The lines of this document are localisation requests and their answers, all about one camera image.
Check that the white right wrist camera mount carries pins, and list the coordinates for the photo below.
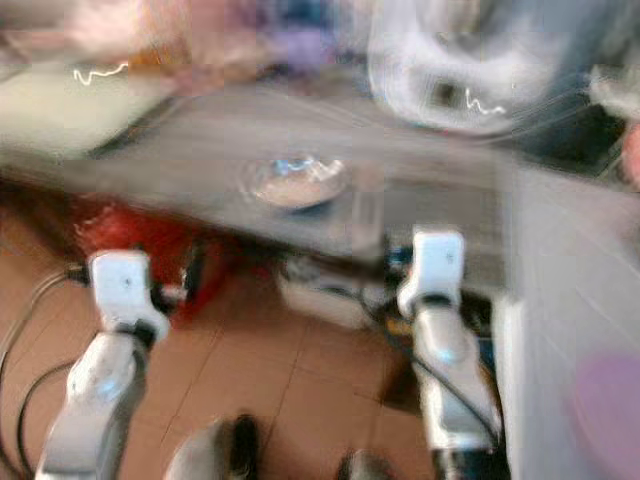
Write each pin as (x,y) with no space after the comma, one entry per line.
(435,265)

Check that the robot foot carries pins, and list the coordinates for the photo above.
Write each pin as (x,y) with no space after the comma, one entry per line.
(363,467)
(215,450)

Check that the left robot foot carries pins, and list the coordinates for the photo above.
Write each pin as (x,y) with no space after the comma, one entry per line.
(215,450)

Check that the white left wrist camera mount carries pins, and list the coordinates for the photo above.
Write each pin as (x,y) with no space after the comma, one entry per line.
(125,285)

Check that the white dish rack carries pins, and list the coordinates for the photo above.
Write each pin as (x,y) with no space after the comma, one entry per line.
(450,70)

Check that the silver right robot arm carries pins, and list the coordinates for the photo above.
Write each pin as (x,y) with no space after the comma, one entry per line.
(450,370)

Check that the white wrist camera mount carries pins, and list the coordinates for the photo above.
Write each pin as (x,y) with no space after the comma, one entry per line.
(125,285)
(435,265)

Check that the pale green cutting board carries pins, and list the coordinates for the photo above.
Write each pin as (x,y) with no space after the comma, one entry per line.
(75,110)

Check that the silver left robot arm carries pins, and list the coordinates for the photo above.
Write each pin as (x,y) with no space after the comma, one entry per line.
(98,395)

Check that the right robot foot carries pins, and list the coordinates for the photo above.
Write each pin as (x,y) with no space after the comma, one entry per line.
(363,467)

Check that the red bag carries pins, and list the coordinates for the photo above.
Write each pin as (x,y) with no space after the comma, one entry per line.
(115,228)

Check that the clear drinking glass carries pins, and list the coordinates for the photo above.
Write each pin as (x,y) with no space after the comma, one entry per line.
(368,210)

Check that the shallow glass bowl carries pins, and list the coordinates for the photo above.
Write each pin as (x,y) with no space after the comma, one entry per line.
(298,183)

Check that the purple object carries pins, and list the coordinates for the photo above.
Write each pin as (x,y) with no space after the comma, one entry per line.
(305,50)

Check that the white cabinet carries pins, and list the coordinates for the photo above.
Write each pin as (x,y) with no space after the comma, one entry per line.
(570,300)

